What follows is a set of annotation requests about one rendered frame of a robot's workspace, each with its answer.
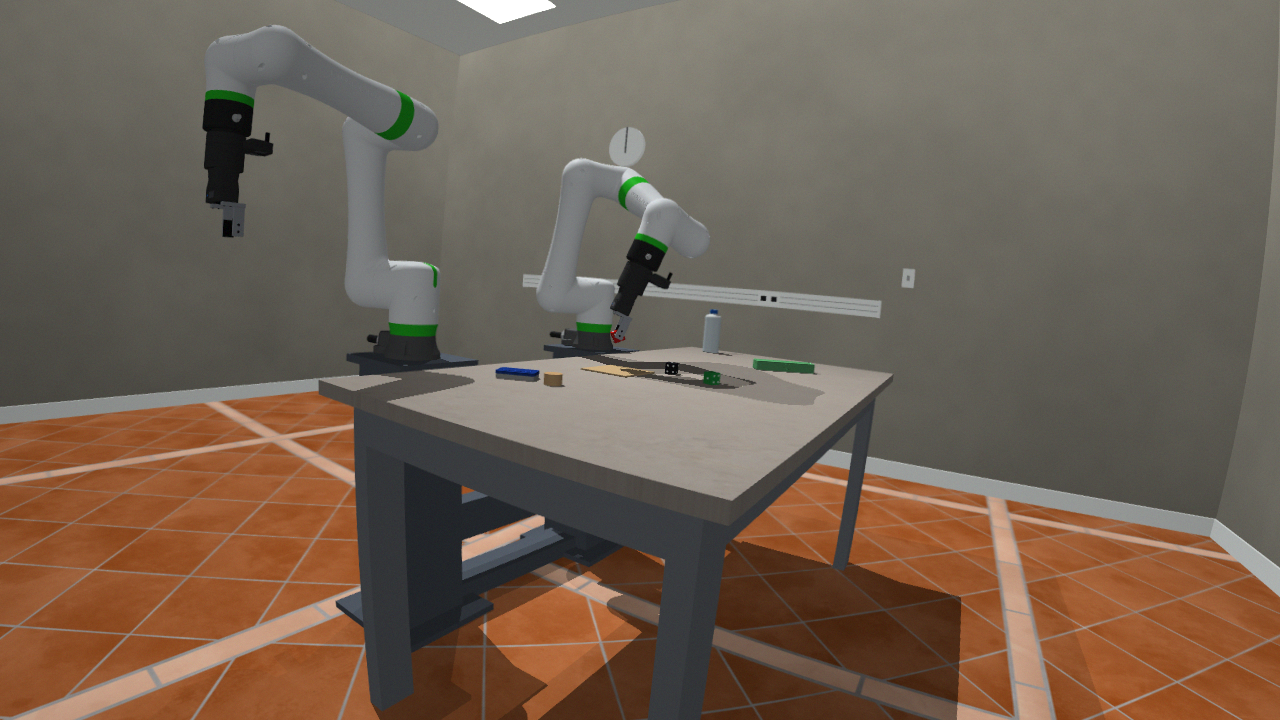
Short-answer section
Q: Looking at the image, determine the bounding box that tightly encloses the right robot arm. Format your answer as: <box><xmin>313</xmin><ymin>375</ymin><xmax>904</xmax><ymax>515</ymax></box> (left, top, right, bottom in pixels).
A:
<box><xmin>204</xmin><ymin>26</ymin><xmax>442</xmax><ymax>361</ymax></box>

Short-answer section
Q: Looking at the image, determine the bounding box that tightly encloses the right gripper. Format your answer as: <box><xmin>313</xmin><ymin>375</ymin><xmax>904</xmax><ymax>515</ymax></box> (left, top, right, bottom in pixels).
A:
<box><xmin>202</xmin><ymin>99</ymin><xmax>273</xmax><ymax>238</ymax></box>

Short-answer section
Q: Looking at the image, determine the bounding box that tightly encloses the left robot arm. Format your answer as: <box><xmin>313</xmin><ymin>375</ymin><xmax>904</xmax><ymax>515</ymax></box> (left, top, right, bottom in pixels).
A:
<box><xmin>536</xmin><ymin>158</ymin><xmax>710</xmax><ymax>350</ymax></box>

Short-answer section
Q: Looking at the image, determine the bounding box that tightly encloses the white plastic bottle with blue cap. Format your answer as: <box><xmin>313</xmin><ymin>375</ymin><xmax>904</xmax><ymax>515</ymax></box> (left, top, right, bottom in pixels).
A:
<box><xmin>701</xmin><ymin>309</ymin><xmax>722</xmax><ymax>354</ymax></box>

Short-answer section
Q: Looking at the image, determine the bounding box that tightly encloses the tan flat mat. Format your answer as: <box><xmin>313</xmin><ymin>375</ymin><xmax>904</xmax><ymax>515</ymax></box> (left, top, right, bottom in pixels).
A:
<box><xmin>581</xmin><ymin>365</ymin><xmax>655</xmax><ymax>377</ymax></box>

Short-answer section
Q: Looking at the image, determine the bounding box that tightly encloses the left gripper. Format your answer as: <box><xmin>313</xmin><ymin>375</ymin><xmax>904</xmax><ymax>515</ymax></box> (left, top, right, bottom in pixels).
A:
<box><xmin>611</xmin><ymin>240</ymin><xmax>673</xmax><ymax>341</ymax></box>

